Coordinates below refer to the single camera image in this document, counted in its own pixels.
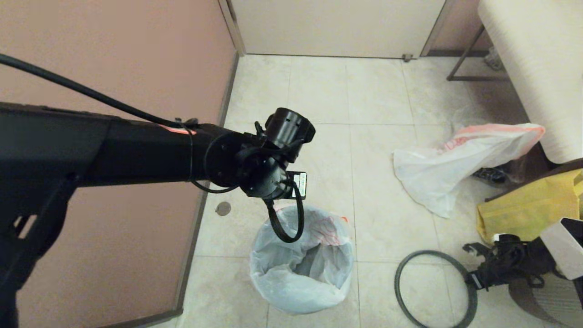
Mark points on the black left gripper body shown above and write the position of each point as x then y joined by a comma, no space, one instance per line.
268,180

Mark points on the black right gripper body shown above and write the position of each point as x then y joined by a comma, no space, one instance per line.
496,271

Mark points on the white bag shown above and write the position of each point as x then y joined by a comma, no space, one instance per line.
437,177

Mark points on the white plastic bag liner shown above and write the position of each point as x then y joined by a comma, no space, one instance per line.
291,291

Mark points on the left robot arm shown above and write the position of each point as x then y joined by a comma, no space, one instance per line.
91,150

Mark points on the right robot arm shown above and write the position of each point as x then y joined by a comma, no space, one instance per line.
560,250

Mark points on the yellow fabric bag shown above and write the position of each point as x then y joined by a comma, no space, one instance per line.
524,214

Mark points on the clear bag with dark contents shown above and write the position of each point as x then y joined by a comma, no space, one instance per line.
492,175

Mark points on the small round metal floor disc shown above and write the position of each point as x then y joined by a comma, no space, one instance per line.
222,208

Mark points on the grey ribbed round pad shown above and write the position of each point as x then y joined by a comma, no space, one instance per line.
546,305

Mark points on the dark grey baseboard strip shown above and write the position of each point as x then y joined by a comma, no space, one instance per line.
186,273

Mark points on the white door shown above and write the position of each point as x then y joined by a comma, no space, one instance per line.
337,27

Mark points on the small metal door stop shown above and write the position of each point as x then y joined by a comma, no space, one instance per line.
407,58

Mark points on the small clear plastic wrapper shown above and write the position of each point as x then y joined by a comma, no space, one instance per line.
493,59

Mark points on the grey door frame post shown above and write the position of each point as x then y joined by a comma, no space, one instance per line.
232,27
437,27

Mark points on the dark metal table frame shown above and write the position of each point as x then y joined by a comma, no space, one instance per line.
477,78

